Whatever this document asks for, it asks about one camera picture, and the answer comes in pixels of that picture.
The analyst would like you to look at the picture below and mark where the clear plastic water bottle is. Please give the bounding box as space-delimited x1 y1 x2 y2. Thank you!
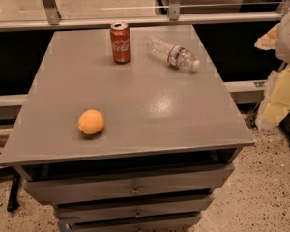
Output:
147 36 200 73

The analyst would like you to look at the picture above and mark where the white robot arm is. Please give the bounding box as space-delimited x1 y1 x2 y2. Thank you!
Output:
254 10 290 130

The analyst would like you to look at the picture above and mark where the orange fruit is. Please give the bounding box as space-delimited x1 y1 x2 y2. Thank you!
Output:
78 110 104 135

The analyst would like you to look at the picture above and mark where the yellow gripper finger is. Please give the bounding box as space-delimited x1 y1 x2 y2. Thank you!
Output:
255 64 290 130
254 23 279 50

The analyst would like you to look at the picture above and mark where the grey drawer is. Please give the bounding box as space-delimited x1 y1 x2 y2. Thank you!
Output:
72 213 201 232
24 163 234 205
55 195 214 223

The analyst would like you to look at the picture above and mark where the middle grey drawer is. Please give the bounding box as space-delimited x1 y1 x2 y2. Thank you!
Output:
55 195 214 223

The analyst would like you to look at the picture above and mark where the top grey drawer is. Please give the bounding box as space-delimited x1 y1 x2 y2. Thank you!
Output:
24 163 234 205

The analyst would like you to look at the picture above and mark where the red coke can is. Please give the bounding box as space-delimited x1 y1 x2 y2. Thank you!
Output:
110 22 131 64

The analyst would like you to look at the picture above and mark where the grey drawer cabinet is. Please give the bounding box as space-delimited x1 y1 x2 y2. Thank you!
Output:
0 24 256 232

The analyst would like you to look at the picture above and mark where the metal railing frame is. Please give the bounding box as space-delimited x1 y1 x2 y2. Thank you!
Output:
0 0 290 31

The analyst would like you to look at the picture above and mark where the bottom grey drawer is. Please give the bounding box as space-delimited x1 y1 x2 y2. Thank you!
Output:
72 213 201 232

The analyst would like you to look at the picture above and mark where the black stand leg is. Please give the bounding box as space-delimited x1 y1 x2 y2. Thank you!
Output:
7 172 21 212

